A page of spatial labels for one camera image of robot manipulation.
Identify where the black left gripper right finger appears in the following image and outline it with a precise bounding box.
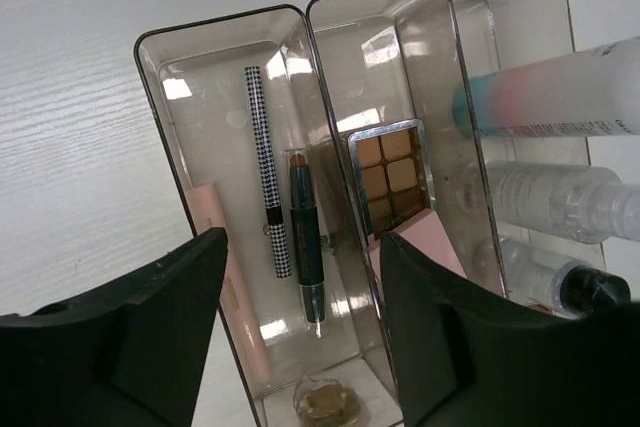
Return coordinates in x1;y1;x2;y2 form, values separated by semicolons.
380;233;639;426

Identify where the brown eyeshadow palette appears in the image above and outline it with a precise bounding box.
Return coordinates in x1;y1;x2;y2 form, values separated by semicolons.
343;118;435;239

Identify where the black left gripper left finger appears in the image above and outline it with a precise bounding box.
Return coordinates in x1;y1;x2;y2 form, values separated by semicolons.
1;228;228;426

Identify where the clear white-capped bottle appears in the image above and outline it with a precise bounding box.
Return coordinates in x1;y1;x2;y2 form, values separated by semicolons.
486;161;639;245

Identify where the clear three-slot organizer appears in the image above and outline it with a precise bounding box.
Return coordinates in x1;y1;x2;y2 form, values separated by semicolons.
134;0;605;426

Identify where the black concealer stick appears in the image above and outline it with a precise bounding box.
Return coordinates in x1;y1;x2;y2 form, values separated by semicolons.
288;149;326;339

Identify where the pink square compact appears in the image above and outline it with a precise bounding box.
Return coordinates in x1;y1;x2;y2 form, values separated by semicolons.
368;209;467;295

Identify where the grey checkered eyeliner pencil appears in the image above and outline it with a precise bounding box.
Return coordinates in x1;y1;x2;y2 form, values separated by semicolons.
244;65;292;279

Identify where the pink slim tube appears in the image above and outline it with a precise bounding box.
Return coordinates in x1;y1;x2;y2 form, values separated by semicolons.
185;184;273;387

